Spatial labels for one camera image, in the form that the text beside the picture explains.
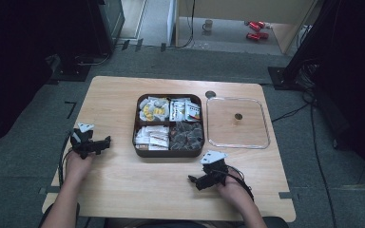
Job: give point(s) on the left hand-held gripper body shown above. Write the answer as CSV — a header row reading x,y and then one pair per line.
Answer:
x,y
84,144

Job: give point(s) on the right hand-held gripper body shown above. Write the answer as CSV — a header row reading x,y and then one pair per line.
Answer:
x,y
215,174

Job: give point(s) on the person's right hand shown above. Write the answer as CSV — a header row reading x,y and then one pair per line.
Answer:
x,y
234,190

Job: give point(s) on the person's left hand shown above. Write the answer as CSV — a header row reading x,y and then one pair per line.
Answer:
x,y
76,169

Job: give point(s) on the black floor tape corner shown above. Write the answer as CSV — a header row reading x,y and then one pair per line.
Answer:
x,y
71,109

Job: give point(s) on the brown divided tray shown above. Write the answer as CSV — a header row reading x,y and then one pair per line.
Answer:
x,y
168,153

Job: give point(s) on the clear lid with wooden knob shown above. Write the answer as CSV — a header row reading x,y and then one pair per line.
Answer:
x,y
231,133

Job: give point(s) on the pile of dark packets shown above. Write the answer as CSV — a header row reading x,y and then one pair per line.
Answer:
x,y
186,136

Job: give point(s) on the pile of white red-label packets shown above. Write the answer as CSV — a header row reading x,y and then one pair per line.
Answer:
x,y
152,137

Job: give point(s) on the pile of white yellow packets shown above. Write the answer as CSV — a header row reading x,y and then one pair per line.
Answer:
x,y
153,109

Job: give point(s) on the pile of white orange packets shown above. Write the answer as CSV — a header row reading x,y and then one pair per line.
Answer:
x,y
185,110

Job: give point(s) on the black stand base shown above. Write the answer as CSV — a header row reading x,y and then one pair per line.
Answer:
x,y
71,72

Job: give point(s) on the dark round table grommet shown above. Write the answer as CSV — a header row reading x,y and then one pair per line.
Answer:
x,y
210,94

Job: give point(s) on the black floor tape strip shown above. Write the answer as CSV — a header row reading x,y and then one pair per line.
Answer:
x,y
163,47
125,44
139,45

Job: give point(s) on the dark curtain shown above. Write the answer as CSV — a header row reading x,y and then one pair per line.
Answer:
x,y
9,63
358,79

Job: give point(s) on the black cabinet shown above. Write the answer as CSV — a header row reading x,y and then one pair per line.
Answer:
x,y
107,25

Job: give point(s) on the red can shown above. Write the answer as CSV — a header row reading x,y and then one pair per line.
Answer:
x,y
256,25
257,36

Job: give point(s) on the grey mug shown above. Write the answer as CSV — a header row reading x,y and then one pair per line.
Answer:
x,y
207,25

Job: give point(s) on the black metal stand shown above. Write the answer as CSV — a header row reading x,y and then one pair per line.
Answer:
x,y
301,47

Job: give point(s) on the light wooden shelf unit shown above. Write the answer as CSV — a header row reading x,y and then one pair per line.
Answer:
x,y
234,9

